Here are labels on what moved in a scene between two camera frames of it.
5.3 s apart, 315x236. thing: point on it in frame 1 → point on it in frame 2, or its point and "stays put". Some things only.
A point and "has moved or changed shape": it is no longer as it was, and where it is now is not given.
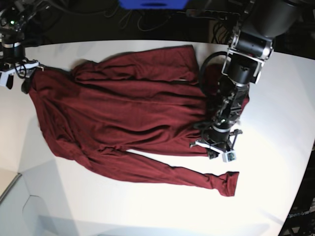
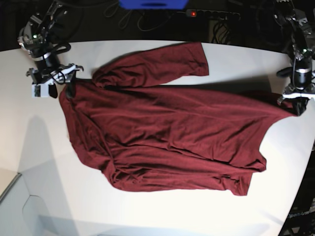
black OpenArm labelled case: (301, 221) stays put
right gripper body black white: (218, 139) → (302, 88)
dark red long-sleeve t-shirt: (150, 101) has moved or changed shape
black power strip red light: (213, 14) stays put
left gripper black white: (13, 61) → (60, 74)
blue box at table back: (151, 5) stays put
